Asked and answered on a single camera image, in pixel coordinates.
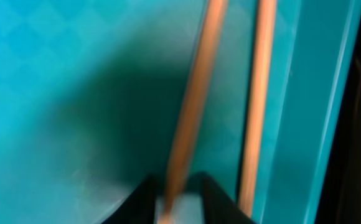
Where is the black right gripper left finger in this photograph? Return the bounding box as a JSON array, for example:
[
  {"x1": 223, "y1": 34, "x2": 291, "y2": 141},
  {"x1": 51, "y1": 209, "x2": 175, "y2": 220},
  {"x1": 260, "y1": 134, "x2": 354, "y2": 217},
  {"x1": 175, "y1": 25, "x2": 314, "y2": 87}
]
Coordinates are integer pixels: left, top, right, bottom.
[{"x1": 102, "y1": 175, "x2": 157, "y2": 224}]

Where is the grey dish rack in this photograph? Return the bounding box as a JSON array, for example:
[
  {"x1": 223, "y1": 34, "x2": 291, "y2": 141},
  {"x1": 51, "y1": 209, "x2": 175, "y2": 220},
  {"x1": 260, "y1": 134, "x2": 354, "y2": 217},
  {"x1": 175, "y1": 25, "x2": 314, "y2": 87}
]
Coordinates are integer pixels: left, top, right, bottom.
[{"x1": 315, "y1": 20, "x2": 361, "y2": 223}]

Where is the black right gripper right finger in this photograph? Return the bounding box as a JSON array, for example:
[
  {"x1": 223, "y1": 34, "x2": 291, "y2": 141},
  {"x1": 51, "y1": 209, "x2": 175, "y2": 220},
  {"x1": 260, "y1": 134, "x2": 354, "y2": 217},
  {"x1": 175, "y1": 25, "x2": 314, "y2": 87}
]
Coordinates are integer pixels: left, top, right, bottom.
[{"x1": 200, "y1": 172, "x2": 255, "y2": 224}]

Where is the wooden chopstick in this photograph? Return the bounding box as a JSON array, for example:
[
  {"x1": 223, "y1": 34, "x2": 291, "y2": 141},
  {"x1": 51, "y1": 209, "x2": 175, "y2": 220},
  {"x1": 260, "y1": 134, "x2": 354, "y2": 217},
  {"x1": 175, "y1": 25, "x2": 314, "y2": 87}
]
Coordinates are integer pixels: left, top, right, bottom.
[
  {"x1": 157, "y1": 0, "x2": 228, "y2": 224},
  {"x1": 238, "y1": 0, "x2": 277, "y2": 217}
]

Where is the teal plastic tray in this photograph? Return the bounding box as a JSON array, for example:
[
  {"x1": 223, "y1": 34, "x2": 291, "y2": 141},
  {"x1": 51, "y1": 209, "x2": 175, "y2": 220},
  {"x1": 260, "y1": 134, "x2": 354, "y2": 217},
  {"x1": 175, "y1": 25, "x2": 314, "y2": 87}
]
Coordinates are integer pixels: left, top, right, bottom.
[{"x1": 0, "y1": 0, "x2": 361, "y2": 223}]

